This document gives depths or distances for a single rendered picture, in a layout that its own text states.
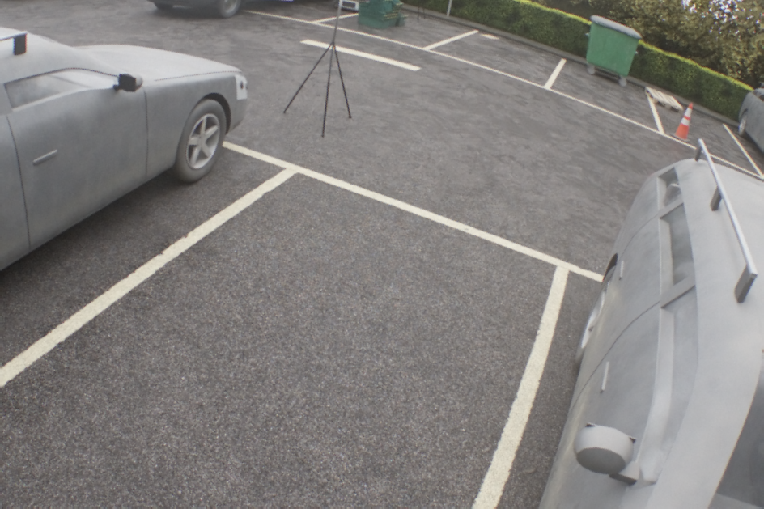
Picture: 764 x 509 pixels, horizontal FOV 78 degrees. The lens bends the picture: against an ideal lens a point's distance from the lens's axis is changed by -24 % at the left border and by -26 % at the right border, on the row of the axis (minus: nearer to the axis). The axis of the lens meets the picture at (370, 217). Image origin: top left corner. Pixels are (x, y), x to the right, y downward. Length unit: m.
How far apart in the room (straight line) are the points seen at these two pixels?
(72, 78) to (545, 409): 3.28
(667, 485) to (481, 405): 1.75
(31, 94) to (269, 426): 2.16
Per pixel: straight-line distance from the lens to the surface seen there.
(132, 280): 3.59
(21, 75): 3.32
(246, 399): 2.88
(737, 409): 1.71
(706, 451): 1.64
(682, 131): 10.76
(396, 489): 2.63
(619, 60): 13.77
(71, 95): 3.46
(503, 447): 2.96
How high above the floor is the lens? 2.12
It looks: 28 degrees down
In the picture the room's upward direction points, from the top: 11 degrees clockwise
